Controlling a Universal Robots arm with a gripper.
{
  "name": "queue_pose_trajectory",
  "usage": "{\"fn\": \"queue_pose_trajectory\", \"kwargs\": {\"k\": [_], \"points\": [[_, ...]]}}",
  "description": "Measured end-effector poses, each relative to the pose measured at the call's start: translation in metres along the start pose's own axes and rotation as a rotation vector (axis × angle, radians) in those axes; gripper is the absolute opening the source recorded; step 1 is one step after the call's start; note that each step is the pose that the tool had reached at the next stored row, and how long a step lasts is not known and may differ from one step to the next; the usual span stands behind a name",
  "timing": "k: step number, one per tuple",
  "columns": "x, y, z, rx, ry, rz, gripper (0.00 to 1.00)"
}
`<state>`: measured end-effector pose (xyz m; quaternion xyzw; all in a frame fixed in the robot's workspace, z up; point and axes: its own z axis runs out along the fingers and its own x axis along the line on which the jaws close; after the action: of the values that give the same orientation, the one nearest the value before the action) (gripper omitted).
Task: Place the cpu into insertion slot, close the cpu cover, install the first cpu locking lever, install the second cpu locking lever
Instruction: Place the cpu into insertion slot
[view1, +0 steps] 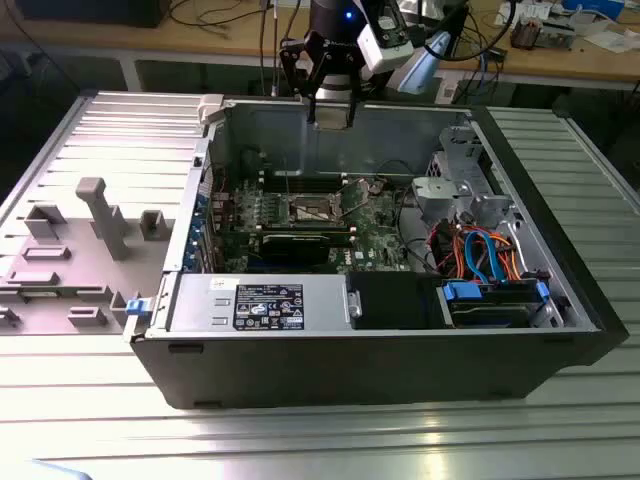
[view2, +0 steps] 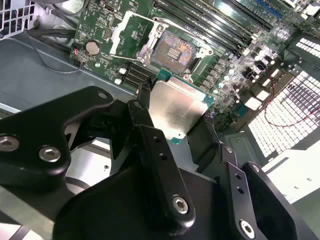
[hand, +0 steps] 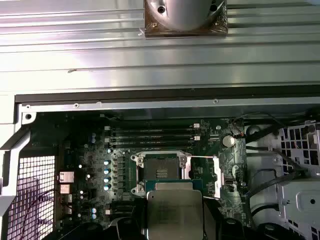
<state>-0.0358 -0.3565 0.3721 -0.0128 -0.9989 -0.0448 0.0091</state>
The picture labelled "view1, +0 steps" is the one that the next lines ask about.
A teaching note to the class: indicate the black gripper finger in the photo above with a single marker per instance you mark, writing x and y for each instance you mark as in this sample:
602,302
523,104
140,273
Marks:
300,65
357,85

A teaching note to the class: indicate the silver CPU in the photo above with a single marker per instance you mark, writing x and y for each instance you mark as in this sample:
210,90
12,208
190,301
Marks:
332,120

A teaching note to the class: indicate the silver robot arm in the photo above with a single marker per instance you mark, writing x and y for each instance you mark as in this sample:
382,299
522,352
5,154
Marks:
425,65

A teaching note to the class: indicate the CPU socket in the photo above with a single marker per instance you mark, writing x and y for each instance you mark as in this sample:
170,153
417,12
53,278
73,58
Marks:
307,216

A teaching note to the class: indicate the silver coin battery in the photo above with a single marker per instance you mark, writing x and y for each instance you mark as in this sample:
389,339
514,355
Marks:
376,187

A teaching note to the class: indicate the silver metal disk bay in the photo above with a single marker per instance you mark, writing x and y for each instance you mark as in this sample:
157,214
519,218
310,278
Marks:
435,190

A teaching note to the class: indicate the small black device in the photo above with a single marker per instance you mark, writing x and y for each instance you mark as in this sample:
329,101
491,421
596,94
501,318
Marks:
497,53

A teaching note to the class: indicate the green motherboard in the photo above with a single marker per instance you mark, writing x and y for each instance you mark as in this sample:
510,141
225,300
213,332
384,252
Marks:
370,235

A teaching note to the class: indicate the copper heat sink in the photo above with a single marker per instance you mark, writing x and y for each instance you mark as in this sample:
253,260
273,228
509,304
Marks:
522,35

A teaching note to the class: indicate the black graphics card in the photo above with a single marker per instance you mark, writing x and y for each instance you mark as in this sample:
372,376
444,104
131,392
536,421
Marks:
295,247

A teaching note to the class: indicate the wooden desk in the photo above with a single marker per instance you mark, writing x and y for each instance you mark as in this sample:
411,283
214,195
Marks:
550,65

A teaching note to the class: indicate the grey metal circuit part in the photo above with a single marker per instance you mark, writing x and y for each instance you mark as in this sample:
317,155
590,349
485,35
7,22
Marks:
560,32

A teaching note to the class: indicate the black monitor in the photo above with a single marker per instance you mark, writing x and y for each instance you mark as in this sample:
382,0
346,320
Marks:
90,12

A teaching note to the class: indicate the black plastic shroud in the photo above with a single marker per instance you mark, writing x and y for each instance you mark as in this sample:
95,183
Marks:
390,300

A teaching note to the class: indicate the blue box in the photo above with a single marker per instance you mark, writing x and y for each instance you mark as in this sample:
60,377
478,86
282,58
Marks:
592,5

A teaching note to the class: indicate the silver power supply unit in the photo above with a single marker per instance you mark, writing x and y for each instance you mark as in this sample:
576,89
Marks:
200,300

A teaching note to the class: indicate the white papers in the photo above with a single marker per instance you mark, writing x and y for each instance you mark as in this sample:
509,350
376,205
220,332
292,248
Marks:
612,40

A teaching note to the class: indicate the hard disk in blue carrier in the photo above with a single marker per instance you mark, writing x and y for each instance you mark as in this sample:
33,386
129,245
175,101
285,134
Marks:
490,315

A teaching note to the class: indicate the black PC case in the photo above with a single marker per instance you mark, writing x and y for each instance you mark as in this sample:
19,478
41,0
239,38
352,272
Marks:
350,370

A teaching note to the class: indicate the grey parts rack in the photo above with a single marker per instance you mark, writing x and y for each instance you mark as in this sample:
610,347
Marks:
75,250

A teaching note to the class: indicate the blue case latch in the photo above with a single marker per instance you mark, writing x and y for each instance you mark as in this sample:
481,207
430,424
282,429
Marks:
137,307

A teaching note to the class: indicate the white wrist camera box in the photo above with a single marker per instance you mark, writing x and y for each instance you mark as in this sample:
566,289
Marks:
385,55

